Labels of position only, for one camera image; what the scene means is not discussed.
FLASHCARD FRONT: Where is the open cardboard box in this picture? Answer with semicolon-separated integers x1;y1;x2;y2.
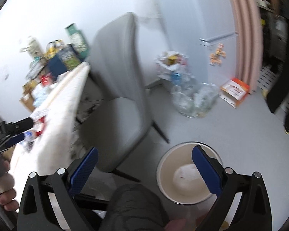
20;80;38;112

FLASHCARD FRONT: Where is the black wire basket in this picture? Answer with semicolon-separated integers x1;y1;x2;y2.
25;57;47;80

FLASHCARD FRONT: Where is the blue Thick tissue box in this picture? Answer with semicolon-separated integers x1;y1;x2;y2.
32;83;52;108

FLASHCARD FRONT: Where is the red torn paper package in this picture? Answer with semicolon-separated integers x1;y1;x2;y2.
33;116;47;137

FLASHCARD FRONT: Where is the person's left hand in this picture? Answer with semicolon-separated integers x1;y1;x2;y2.
0;160;19;212

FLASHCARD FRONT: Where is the orange white cardboard box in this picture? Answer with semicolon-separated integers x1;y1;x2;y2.
220;78;250;109

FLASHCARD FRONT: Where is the beige round trash bin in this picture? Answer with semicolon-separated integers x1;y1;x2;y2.
156;142;222;205

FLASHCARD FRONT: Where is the clear patterned drink bottle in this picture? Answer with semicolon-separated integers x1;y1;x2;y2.
57;44;82;70

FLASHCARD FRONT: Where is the floral cream tablecloth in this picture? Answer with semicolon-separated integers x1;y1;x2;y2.
10;62;90;202

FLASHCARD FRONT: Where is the blue tissue pack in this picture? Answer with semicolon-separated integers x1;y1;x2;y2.
22;129;37;143

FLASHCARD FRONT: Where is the yellow snack bag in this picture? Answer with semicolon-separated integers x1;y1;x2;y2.
46;40;65;59

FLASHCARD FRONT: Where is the grey upholstered chair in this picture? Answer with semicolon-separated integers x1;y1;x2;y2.
79;13;169;182

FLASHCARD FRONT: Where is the person's dark trouser leg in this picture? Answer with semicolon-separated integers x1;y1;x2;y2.
100;184;170;231

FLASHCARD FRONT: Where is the white full trash bag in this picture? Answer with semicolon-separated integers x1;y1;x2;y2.
155;51;188;81

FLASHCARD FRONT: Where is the clear bag of bottles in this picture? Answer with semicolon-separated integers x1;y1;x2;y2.
171;76;220;118

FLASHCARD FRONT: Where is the navy lunch bag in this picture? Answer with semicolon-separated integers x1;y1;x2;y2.
47;49;71;80

